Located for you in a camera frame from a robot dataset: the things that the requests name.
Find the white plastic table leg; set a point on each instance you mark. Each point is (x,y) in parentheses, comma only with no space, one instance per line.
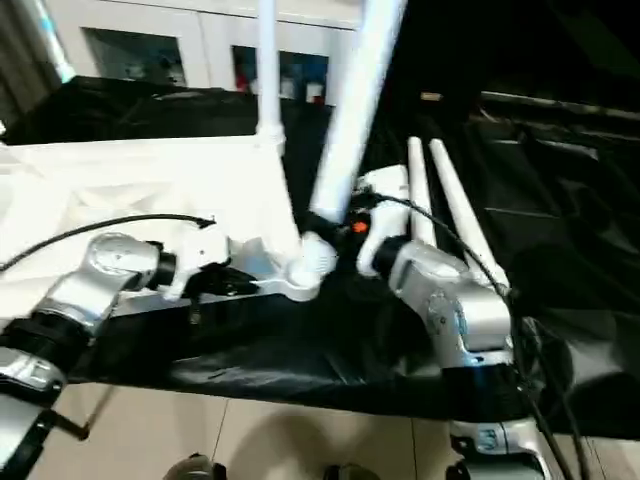
(420,200)
(355,100)
(268,70)
(465,215)

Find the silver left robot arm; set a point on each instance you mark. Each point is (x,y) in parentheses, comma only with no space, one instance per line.
(70,310)

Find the black mat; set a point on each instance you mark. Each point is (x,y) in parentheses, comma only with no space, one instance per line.
(330,340)

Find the white plastic table top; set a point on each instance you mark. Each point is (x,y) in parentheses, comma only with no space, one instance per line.
(120,200)

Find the small gold tag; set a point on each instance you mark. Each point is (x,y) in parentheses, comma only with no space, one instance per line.
(431,97)

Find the grey left robot foot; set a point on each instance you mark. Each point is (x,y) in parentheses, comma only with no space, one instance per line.
(195,469)

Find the grey robot foot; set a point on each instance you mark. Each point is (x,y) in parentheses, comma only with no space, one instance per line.
(352,472)
(195,469)

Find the black metal stand leg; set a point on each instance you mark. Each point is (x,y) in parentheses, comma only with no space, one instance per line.
(75,425)

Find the grey right robot foot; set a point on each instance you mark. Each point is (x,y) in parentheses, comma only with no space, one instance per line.
(352,472)

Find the white cabinet with glass doors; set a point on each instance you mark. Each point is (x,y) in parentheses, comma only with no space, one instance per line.
(180,35)

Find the black metal bar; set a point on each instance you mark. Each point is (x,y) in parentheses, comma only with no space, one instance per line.
(560,104)

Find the grey curtain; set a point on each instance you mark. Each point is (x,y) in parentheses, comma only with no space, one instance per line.
(25,45)

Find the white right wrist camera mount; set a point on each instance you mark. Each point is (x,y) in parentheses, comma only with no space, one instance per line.
(385,210)

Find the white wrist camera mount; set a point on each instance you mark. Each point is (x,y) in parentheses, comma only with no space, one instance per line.
(385,210)
(200,250)

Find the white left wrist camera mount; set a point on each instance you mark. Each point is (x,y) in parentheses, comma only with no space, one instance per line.
(200,250)

